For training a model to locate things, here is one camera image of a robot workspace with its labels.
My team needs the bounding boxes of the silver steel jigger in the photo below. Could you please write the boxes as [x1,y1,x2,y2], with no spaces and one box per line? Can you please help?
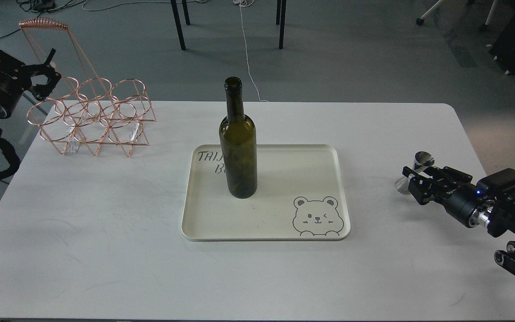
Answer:
[394,151,435,195]

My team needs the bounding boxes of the white chair base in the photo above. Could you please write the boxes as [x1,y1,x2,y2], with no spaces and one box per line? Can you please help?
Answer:
[414,0,502,29]

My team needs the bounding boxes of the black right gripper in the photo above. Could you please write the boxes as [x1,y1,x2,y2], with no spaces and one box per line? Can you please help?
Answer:
[403,166,515,229]

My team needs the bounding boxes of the copper wire bottle rack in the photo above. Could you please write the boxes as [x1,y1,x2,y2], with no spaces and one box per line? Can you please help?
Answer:
[19,17,157,157]

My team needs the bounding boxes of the black cables on floor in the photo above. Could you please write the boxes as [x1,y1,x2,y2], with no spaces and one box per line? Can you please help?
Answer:
[0,0,173,36]

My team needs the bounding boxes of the white floor cable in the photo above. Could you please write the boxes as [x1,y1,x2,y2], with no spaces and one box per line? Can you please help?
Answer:
[233,0,269,103]

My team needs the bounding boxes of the cream bear serving tray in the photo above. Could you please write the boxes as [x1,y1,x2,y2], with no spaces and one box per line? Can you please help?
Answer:
[182,144,351,242]

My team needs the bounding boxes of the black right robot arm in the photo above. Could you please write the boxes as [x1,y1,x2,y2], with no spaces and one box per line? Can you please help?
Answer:
[402,166,515,275]

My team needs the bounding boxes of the dark green wine bottle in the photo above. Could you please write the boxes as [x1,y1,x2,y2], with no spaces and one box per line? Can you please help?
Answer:
[219,76,258,199]

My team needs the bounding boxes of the black table legs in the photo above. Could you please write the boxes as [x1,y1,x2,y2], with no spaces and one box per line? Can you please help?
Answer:
[170,0,287,51]

